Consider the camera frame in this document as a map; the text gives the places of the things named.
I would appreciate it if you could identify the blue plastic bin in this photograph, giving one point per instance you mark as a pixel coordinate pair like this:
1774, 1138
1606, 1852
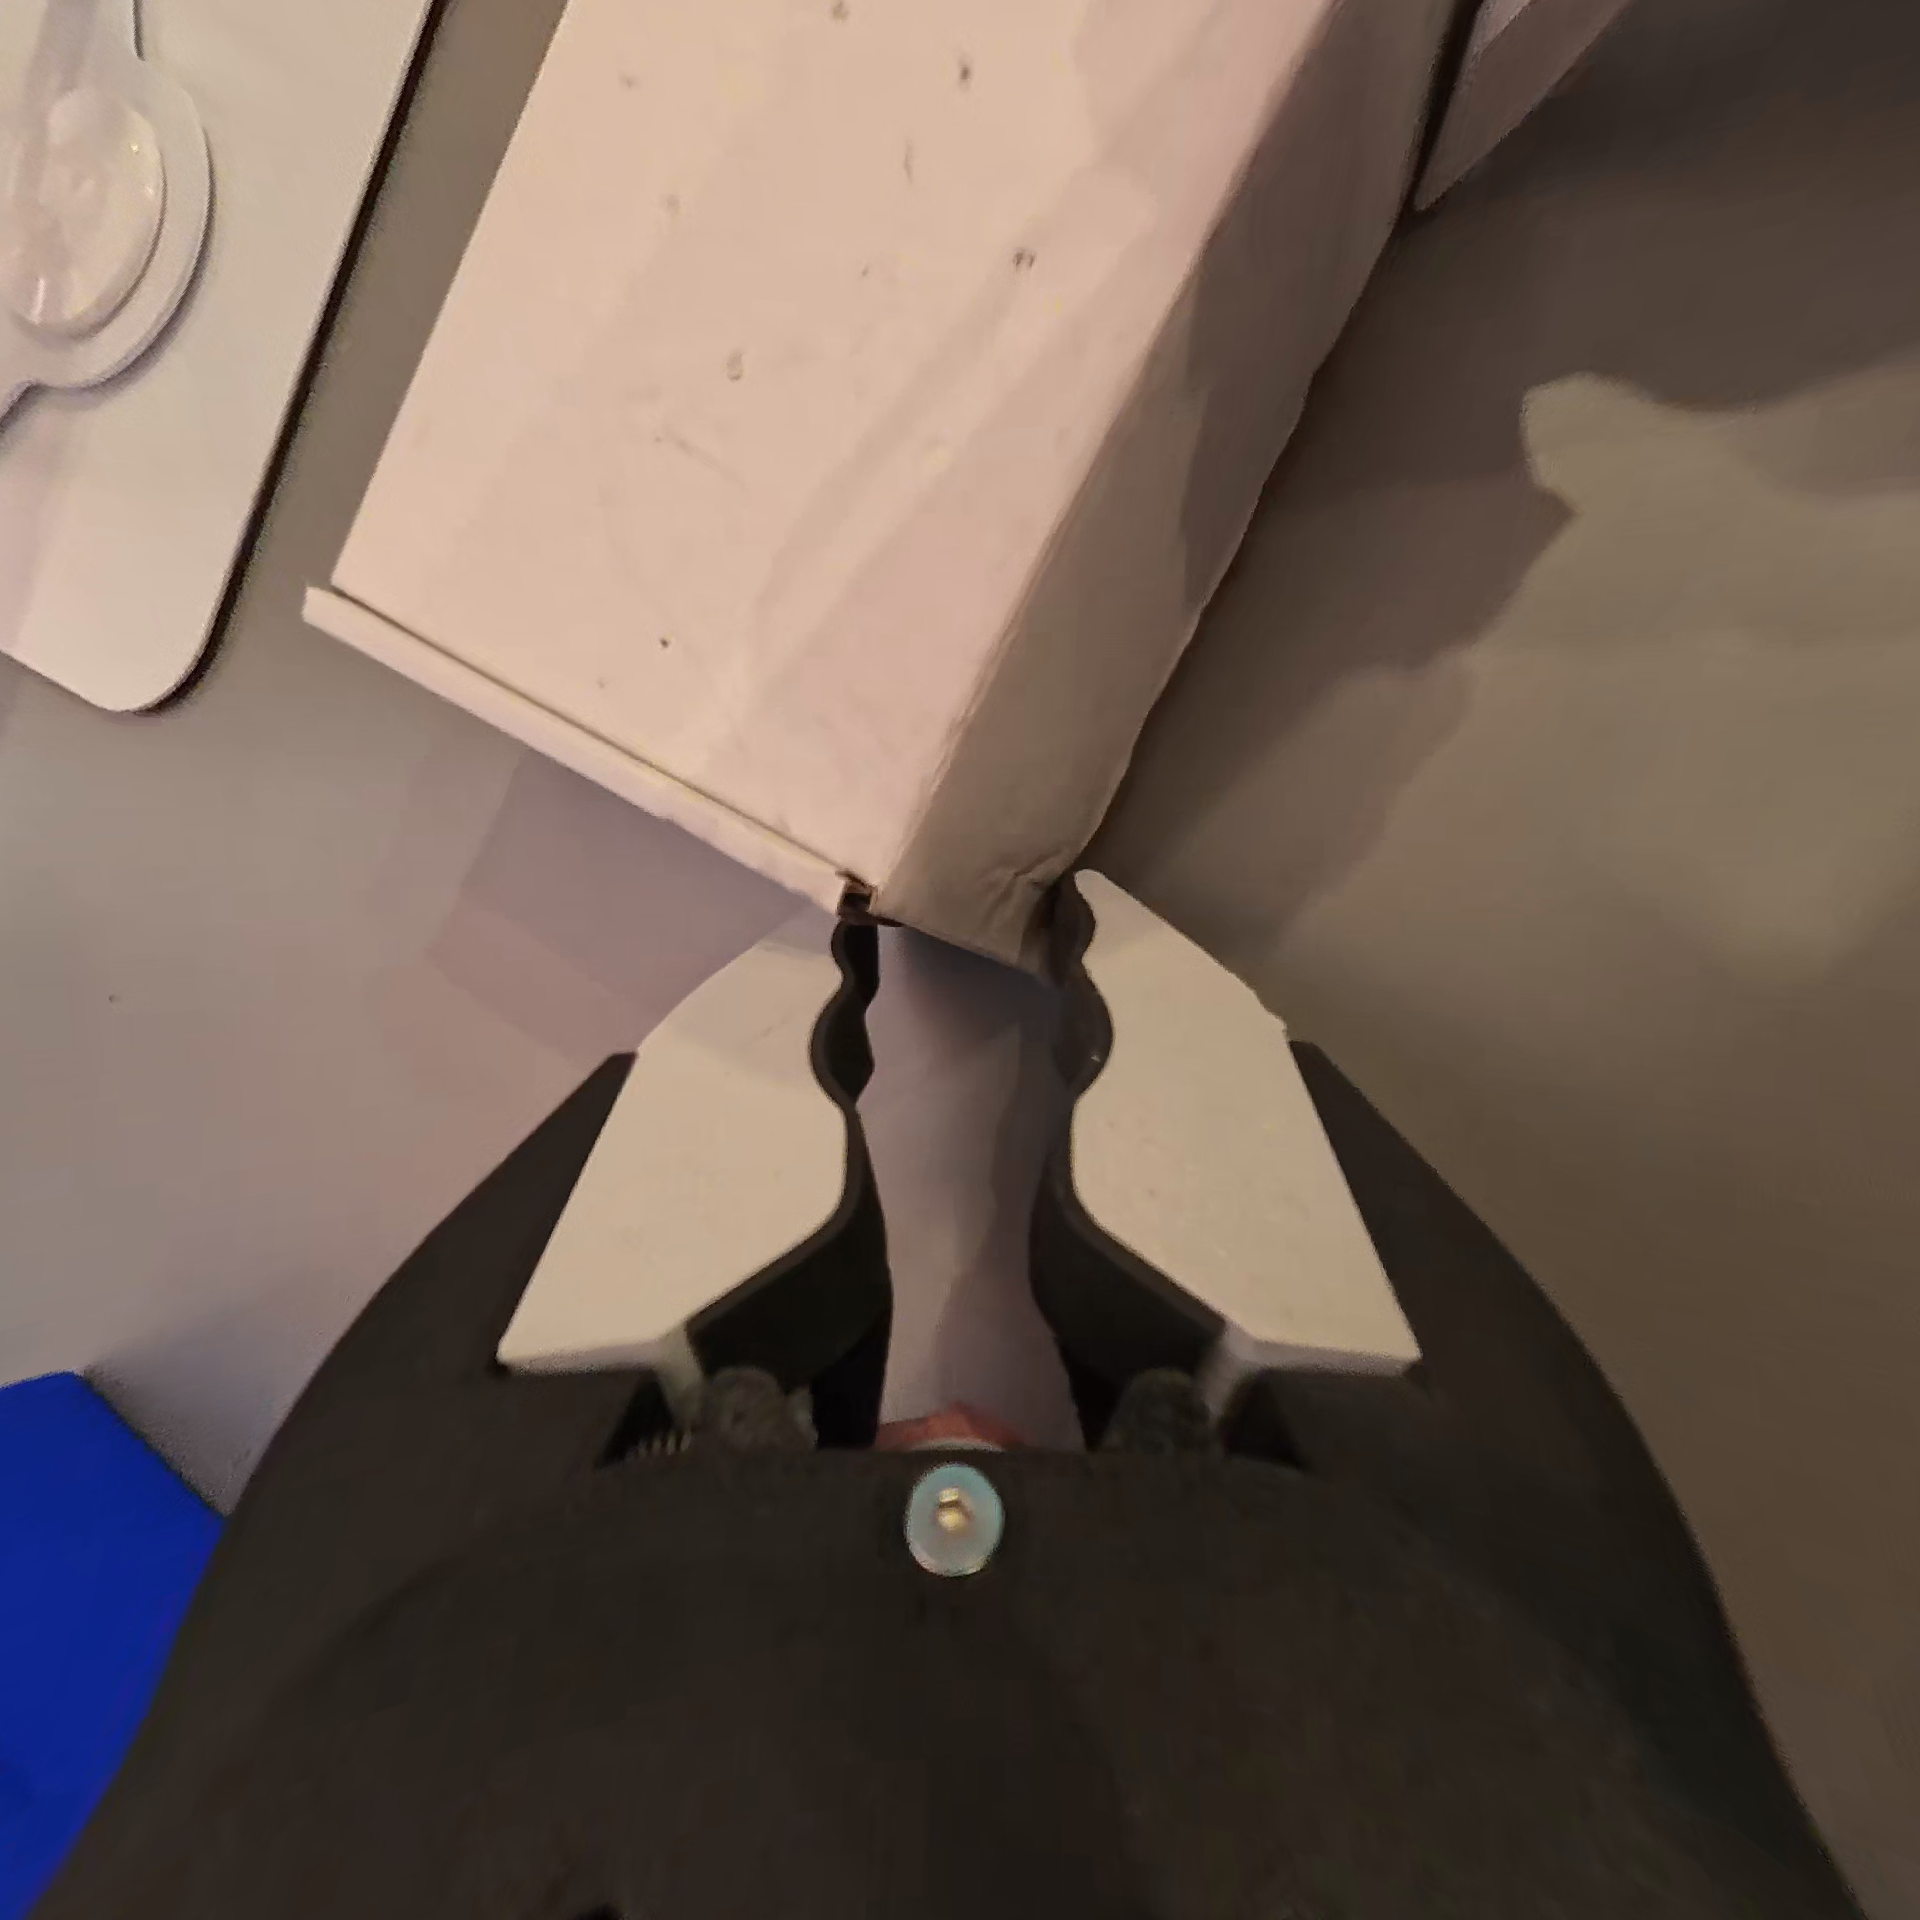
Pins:
76, 1622

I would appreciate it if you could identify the white cardboard box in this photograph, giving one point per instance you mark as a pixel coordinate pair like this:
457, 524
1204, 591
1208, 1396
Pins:
825, 375

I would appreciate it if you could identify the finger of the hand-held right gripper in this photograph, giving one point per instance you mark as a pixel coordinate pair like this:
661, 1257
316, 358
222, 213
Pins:
1516, 77

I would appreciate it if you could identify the white lamp base plate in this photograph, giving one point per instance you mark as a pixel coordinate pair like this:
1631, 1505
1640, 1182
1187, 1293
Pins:
301, 225

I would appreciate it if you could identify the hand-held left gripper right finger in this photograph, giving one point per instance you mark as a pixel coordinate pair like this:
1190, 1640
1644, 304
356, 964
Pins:
1245, 1184

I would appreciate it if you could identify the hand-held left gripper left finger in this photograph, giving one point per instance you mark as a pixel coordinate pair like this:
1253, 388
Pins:
692, 1184

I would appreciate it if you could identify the white round stand base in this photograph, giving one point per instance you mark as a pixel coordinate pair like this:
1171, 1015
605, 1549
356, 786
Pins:
91, 194

